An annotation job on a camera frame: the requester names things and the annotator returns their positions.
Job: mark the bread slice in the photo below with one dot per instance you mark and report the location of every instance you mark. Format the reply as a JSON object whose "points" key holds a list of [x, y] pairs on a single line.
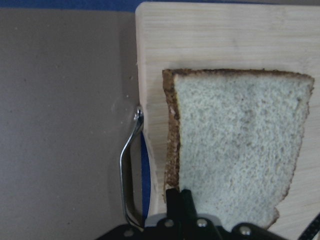
{"points": [[234, 137]]}

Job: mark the wooden cutting board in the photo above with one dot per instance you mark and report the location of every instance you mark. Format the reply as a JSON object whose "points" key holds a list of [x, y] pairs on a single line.
{"points": [[181, 35]]}

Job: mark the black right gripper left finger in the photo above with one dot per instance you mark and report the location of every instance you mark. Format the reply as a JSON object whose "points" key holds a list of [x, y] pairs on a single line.
{"points": [[173, 208]]}

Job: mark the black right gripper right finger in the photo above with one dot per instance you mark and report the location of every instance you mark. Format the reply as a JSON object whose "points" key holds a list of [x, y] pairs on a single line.
{"points": [[188, 210]]}

